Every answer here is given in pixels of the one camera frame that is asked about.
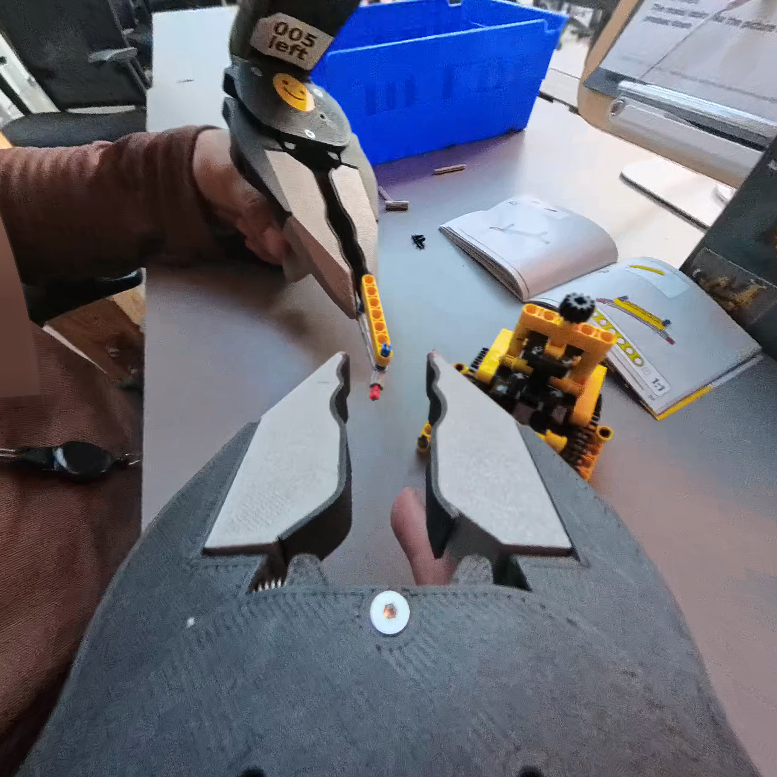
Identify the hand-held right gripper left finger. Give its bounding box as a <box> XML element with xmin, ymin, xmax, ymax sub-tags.
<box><xmin>203</xmin><ymin>352</ymin><xmax>353</xmax><ymax>559</ymax></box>

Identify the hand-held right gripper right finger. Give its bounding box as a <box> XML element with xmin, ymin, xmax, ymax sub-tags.
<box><xmin>426</xmin><ymin>351</ymin><xmax>575</xmax><ymax>559</ymax></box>

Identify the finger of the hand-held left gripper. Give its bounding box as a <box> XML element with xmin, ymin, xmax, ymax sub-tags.
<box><xmin>328</xmin><ymin>163</ymin><xmax>380</xmax><ymax>280</ymax></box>
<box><xmin>266</xmin><ymin>149</ymin><xmax>368</xmax><ymax>321</ymax></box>

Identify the yellow lego beam with axle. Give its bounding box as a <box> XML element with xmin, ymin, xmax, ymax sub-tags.
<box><xmin>357</xmin><ymin>273</ymin><xmax>395</xmax><ymax>403</ymax></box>

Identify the person's left forearm brown sleeve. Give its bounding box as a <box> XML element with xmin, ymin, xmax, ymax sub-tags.
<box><xmin>0</xmin><ymin>124</ymin><xmax>256</xmax><ymax>287</ymax></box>

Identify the yellow black lego vehicle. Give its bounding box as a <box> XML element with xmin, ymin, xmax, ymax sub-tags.
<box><xmin>416</xmin><ymin>293</ymin><xmax>614</xmax><ymax>482</ymax></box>

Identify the open lego instruction booklet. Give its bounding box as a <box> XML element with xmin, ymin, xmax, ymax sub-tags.
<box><xmin>438</xmin><ymin>195</ymin><xmax>762</xmax><ymax>421</ymax></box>

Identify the dark lego box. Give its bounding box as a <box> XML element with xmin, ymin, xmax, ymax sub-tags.
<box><xmin>680</xmin><ymin>136</ymin><xmax>777</xmax><ymax>347</ymax></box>

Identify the person's left hand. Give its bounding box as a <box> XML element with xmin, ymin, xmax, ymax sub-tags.
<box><xmin>193</xmin><ymin>126</ymin><xmax>293</xmax><ymax>266</ymax></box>

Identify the person's right hand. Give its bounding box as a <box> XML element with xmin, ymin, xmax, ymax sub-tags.
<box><xmin>390</xmin><ymin>487</ymin><xmax>457</xmax><ymax>587</ymax></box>

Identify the blue plastic bin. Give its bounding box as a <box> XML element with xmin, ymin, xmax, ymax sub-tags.
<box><xmin>311</xmin><ymin>0</ymin><xmax>570</xmax><ymax>166</ymax></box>

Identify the black office chair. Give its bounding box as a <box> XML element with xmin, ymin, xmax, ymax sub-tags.
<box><xmin>0</xmin><ymin>0</ymin><xmax>151</xmax><ymax>148</ymax></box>

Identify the person's torso brown shirt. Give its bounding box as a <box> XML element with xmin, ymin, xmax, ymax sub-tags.
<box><xmin>0</xmin><ymin>328</ymin><xmax>144</xmax><ymax>777</ymax></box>

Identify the white flat stand base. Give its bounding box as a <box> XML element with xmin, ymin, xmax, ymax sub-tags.
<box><xmin>620</xmin><ymin>157</ymin><xmax>738</xmax><ymax>230</ymax></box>

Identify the black badge reel lanyard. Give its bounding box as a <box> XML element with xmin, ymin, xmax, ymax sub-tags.
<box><xmin>0</xmin><ymin>441</ymin><xmax>142</xmax><ymax>484</ymax></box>

